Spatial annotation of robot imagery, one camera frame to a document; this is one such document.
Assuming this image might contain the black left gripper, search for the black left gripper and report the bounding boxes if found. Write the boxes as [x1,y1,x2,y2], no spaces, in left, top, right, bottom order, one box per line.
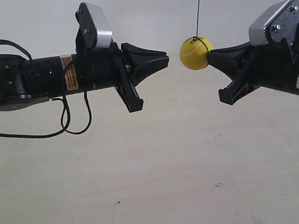
[75,42,170,113]

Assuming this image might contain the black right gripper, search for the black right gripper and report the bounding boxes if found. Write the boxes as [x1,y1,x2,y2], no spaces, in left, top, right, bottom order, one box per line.
[206,40,299,105]

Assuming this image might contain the yellow tennis ball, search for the yellow tennis ball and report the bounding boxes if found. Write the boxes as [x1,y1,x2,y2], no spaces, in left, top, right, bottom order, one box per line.
[179,36,213,70]

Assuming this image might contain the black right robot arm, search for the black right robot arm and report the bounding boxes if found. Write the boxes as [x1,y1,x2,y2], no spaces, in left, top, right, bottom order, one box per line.
[207,39,299,105]

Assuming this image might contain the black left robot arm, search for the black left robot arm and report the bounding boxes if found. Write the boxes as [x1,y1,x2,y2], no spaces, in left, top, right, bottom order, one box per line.
[0,43,169,113]

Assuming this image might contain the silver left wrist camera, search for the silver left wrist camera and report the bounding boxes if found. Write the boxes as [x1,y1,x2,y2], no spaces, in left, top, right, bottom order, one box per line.
[75,2,113,55]

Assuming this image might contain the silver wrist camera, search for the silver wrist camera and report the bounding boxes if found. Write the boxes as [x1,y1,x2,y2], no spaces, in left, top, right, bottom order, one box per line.
[248,0,299,51]
[75,2,113,55]

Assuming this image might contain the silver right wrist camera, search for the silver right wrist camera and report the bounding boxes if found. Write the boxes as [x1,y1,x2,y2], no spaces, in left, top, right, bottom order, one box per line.
[248,0,299,51]

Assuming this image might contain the black hanging string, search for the black hanging string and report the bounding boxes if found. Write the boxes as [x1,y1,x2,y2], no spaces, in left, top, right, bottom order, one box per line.
[193,0,207,38]

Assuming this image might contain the black left camera cable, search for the black left camera cable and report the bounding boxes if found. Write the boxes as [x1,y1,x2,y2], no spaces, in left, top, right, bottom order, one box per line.
[0,31,94,143]

